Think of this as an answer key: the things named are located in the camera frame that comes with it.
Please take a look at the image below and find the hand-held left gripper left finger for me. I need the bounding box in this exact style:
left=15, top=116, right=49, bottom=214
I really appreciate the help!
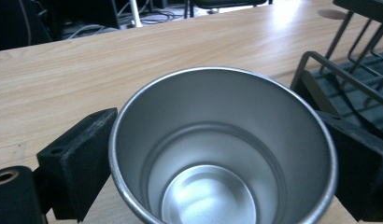
left=35, top=106, right=120, bottom=224

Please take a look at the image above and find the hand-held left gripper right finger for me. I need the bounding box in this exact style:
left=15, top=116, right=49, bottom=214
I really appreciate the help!
left=315, top=109, right=383, bottom=224

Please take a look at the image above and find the silver metal cup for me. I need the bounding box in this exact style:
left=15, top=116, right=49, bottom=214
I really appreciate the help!
left=107, top=65, right=339, bottom=224

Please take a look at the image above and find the round table grommet hole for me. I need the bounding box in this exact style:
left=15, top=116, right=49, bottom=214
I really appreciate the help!
left=316, top=7, right=348, bottom=21

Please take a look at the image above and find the black wire basket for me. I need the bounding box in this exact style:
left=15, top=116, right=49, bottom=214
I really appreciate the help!
left=290, top=0, right=383, bottom=143

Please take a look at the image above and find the bundle of floor cables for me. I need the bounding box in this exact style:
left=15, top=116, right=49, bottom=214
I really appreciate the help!
left=61, top=8, right=189, bottom=41

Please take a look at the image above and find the white desk frame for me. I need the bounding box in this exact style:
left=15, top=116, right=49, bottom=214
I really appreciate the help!
left=127, top=0, right=145, bottom=29

